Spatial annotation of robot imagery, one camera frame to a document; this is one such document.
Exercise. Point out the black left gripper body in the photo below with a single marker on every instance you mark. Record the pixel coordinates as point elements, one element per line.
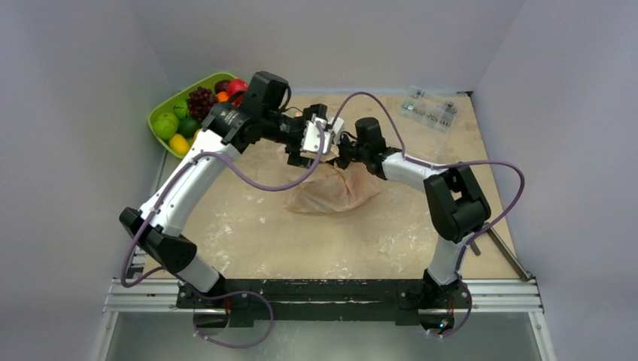
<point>290,131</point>

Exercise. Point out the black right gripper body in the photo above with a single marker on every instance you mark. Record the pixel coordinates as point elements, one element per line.
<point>346,153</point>

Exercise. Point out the translucent orange plastic bag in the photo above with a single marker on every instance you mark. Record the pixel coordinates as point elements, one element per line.
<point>330,189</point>

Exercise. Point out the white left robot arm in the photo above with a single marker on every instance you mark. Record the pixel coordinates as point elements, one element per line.
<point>246,117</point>

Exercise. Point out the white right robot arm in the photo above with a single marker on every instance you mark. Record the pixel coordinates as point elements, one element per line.
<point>457,205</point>

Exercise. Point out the red apple in basket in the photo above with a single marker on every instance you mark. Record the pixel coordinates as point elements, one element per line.
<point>236,85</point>

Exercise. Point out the orange tangerine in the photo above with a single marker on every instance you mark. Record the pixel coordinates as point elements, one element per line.
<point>222,96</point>

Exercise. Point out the clear plastic screw box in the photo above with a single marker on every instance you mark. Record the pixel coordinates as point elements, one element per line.
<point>434,115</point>

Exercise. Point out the green plastic fruit basket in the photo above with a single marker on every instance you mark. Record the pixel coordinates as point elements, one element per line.
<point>217,82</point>

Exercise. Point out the dark purple grape bunch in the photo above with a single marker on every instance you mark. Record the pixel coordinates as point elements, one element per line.
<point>200,101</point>

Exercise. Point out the dark green avocado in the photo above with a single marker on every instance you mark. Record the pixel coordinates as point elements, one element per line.
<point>188,127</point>

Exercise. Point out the yellow mango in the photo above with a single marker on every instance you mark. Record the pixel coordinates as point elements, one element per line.
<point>179,145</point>

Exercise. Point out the small green lime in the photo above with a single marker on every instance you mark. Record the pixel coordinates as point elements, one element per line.
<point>180,109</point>

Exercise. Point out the green bumpy custard apple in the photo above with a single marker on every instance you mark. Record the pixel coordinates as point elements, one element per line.
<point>165,126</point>

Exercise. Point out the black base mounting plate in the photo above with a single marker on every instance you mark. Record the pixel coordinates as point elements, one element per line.
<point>354,313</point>

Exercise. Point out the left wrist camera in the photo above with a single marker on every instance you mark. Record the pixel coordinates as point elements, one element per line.
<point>316,139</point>

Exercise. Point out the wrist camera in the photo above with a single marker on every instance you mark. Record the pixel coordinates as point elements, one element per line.
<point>336,128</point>
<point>316,139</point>

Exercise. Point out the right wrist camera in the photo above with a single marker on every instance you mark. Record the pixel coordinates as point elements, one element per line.
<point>336,128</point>

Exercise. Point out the front aluminium rail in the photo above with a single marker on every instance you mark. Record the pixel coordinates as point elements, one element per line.
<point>165,295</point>

